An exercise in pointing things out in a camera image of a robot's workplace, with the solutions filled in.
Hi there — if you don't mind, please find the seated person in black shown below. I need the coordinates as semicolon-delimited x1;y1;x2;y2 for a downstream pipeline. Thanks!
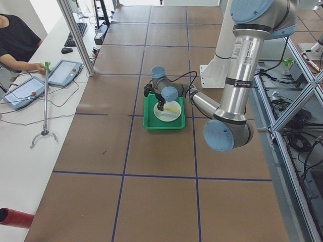
1;14;45;75

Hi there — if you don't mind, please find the yellow plastic spoon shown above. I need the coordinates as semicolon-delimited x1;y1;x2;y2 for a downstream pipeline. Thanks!
164;106;181;113

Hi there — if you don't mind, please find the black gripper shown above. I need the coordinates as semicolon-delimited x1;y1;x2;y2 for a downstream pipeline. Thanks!
155;93;166;111

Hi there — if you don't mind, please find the black keyboard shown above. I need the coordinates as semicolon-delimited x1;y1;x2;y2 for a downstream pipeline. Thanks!
64;22;88;47

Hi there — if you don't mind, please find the clear plastic fork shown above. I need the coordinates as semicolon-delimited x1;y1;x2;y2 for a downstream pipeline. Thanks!
156;110;177;117

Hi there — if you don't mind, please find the white round plate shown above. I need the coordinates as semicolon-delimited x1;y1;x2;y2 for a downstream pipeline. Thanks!
153;101;182;122

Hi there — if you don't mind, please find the black computer mouse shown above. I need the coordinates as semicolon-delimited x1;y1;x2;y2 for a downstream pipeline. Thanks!
61;47;73;54

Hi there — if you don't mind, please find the aluminium side frame rail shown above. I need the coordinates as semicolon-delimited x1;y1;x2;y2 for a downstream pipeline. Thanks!
252;31;322;241

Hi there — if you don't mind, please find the green plastic tray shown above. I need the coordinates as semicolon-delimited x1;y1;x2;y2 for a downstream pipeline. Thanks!
143;94;186;130

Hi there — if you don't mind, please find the red cylinder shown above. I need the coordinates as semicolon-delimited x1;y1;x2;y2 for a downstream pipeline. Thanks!
1;208;34;229

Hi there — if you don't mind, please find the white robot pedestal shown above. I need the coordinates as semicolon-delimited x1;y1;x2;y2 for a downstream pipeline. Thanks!
200;0;235;88

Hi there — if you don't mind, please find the aluminium frame post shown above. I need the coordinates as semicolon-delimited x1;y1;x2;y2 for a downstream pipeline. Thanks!
57;0;95;77

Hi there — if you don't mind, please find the near teach pendant tablet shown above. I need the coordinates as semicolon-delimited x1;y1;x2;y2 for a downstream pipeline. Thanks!
3;77;45;109

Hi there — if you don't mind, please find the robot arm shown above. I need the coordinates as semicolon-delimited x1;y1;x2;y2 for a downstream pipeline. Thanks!
144;1;299;152

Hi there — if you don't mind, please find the grey reacher grabber tool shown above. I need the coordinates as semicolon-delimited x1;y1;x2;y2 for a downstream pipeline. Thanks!
30;62;58;149

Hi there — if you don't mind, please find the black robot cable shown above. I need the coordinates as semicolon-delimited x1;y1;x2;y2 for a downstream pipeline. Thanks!
169;71;199;101

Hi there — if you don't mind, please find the far teach pendant tablet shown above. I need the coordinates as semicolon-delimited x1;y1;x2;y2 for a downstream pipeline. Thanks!
48;59;82;87

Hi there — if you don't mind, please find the teach pendant tablet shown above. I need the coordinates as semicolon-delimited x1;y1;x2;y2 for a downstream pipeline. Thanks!
3;77;45;109
48;59;82;87

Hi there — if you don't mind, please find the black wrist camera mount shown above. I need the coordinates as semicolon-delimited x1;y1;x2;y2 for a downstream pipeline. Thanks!
143;80;155;97

